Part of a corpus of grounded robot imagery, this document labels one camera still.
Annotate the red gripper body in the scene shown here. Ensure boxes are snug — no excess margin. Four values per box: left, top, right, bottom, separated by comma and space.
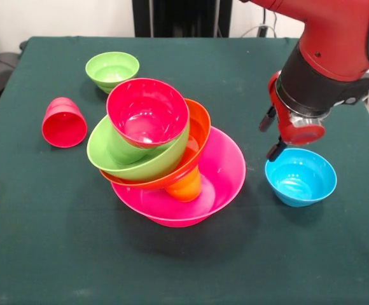
268, 70, 327, 147

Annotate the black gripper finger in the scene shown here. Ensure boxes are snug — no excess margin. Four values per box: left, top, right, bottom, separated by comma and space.
265, 136, 288, 163
259, 106, 277, 133

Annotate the large pink bowl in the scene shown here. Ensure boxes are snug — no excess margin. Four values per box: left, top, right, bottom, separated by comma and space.
111, 125, 247, 228

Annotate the large orange bowl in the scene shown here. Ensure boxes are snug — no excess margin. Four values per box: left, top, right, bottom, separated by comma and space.
99, 98, 212, 191

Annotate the orange cup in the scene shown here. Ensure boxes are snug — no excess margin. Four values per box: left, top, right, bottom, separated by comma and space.
164, 166, 203, 203

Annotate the small red bowl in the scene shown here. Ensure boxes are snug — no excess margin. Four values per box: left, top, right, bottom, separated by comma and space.
106, 77, 191, 149

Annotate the green cup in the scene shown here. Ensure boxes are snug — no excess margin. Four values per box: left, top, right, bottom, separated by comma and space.
108, 142, 152, 165

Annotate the large green bowl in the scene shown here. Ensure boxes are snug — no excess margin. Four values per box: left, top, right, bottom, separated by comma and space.
86, 114, 191, 182

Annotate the red cup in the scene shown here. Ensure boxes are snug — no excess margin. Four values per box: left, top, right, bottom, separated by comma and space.
41, 97, 88, 149

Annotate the small blue bowl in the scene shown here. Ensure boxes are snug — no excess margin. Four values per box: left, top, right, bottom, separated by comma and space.
265, 148, 338, 208

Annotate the dark green tablecloth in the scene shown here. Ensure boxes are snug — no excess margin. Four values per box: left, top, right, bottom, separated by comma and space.
0, 36, 369, 305

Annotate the small green bowl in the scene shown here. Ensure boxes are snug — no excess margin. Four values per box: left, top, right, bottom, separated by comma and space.
85, 51, 140, 95

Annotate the black office chair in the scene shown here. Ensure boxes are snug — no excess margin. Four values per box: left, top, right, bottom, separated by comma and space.
0, 22, 29, 102

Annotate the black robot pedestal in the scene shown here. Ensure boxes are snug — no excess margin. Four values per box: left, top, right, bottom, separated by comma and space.
132, 0, 233, 38

